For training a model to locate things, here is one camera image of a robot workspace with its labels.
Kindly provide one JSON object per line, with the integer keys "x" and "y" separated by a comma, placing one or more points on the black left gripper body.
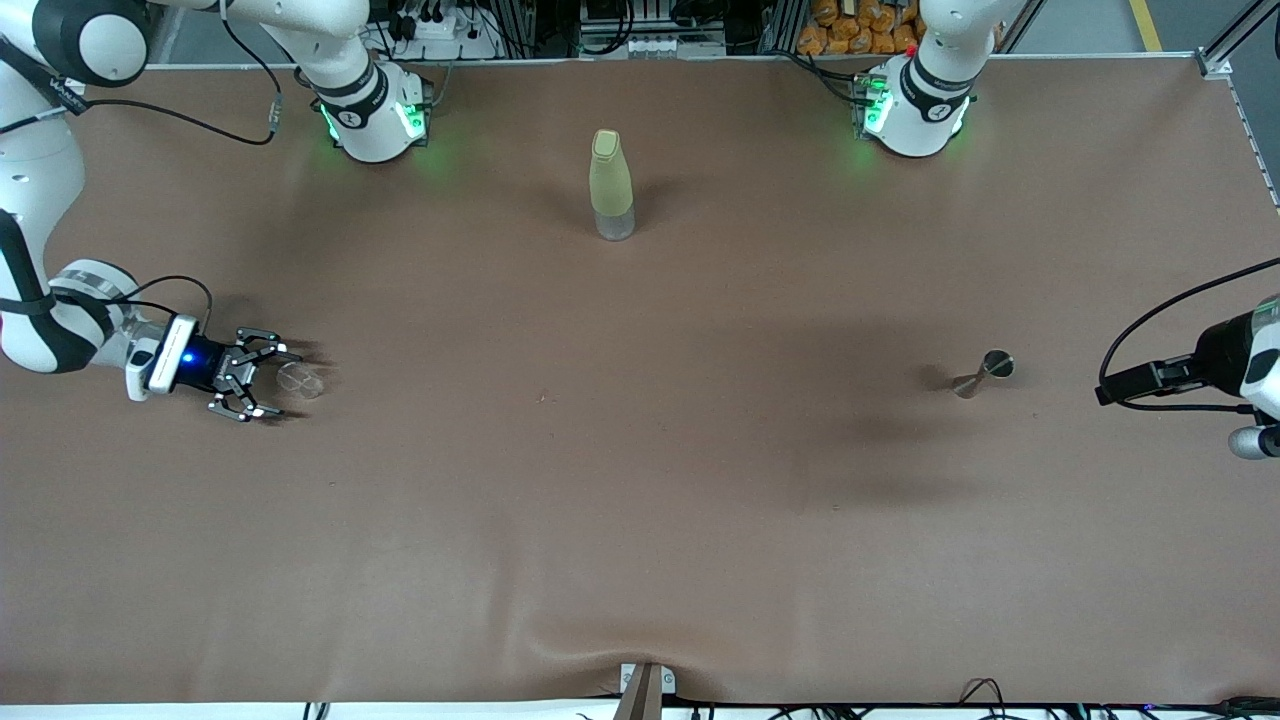
{"x": 1218, "y": 356}

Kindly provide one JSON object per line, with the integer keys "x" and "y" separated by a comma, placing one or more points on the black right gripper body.
{"x": 207, "y": 367}

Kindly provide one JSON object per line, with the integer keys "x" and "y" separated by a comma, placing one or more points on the clear glass beaker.
{"x": 302, "y": 380}

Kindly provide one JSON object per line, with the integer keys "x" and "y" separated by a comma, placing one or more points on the steel double jigger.
{"x": 998, "y": 363}

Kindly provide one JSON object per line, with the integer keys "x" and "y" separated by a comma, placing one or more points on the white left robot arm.
{"x": 920, "y": 125}

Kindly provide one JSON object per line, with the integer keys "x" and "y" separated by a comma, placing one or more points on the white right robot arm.
{"x": 370, "y": 130}

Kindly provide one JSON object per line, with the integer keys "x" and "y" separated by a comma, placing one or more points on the white power strip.
{"x": 470, "y": 45}

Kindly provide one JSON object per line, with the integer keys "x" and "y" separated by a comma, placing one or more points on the yellow-green bottle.
{"x": 610, "y": 180}

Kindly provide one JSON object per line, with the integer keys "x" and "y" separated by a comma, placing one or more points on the orange snack bags pile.
{"x": 850, "y": 25}

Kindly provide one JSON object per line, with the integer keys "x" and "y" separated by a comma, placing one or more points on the aluminium frame strut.
{"x": 1235, "y": 35}

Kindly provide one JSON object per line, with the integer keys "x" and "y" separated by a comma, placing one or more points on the grey bracket with post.
{"x": 645, "y": 695}

